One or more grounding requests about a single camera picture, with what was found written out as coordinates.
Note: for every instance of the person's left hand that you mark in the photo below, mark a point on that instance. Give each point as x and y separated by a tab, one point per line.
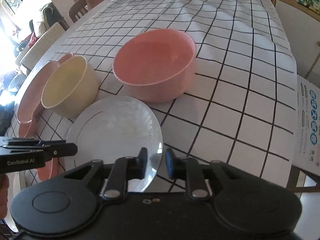
4	196

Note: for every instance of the cream yellow bowl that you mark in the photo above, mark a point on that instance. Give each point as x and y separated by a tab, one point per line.
71	88

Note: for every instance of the cream cushioned chair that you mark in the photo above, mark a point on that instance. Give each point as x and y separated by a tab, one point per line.
41	46

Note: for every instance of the white round plate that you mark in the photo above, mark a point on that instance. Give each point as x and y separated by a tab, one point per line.
115	127

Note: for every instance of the wooden chair far left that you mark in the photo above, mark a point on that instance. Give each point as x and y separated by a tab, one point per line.
82	7

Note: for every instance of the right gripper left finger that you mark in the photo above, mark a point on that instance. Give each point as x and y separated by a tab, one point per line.
117	175

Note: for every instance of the large pink bowl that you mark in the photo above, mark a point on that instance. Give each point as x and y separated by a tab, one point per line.
156	66

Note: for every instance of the pink mouse-ear plate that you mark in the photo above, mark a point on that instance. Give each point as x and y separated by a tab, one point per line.
30	106

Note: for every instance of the blue white printed box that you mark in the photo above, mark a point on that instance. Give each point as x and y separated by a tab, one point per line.
307	138

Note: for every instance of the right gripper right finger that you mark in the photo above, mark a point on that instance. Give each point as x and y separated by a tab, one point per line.
190	171

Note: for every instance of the black checked white tablecloth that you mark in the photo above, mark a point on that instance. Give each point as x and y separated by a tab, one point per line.
242	107

